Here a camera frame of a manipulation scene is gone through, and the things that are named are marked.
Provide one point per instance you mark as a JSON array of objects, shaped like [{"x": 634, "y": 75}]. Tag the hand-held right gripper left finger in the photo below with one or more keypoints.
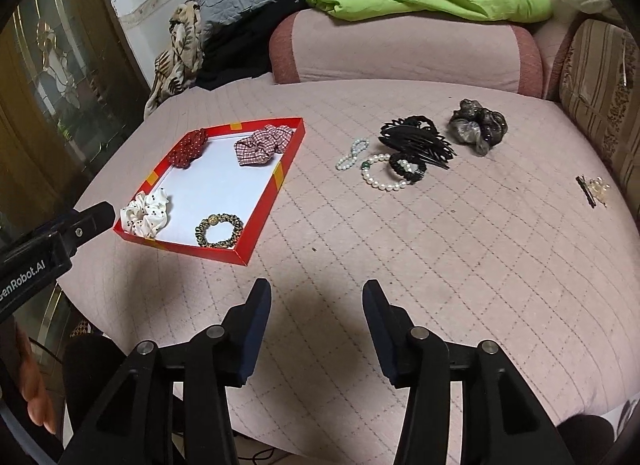
[{"x": 255, "y": 325}]

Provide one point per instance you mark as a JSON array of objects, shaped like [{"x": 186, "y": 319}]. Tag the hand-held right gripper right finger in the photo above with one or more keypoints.
[{"x": 380, "y": 330}]

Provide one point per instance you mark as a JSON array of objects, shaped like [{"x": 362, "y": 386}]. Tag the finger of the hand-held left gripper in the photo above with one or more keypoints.
[{"x": 92, "y": 222}]

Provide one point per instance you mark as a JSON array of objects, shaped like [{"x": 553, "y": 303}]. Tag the red cardboard tray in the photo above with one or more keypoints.
[{"x": 210, "y": 185}]

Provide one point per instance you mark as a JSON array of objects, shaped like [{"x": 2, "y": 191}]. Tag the black hair claw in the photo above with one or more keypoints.
[{"x": 415, "y": 137}]

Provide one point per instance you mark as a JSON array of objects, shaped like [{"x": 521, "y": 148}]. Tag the grey sheer scrunchie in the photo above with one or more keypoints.
[{"x": 475, "y": 127}]

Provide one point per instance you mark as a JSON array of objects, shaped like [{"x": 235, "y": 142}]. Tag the person's left hand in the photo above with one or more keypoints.
[{"x": 37, "y": 395}]

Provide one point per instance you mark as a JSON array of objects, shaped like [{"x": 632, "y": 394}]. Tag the white dotted scrunchie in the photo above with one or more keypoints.
[{"x": 145, "y": 212}]

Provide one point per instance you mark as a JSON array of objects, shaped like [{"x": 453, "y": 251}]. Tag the red polka dot scrunchie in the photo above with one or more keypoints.
[{"x": 187, "y": 147}]

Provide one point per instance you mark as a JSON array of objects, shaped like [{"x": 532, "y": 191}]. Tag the wooden glass panel door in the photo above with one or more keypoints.
[{"x": 50, "y": 70}]

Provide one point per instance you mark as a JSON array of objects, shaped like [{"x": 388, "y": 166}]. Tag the red plaid scrunchie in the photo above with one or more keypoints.
[{"x": 262, "y": 145}]

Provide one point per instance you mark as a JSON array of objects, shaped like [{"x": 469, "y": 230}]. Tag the leaf print cloth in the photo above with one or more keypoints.
[{"x": 182, "y": 40}]

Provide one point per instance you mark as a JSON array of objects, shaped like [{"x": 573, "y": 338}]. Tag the black cloth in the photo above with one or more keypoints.
[{"x": 235, "y": 50}]

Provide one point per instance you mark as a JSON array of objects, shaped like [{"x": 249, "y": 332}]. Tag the small clear hair clip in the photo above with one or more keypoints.
[{"x": 595, "y": 190}]

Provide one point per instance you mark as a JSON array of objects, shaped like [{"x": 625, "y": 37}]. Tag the pink bolster pillow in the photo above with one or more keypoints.
[{"x": 400, "y": 50}]

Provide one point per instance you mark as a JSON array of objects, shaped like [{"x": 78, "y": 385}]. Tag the striped brown cushion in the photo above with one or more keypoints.
[{"x": 595, "y": 85}]

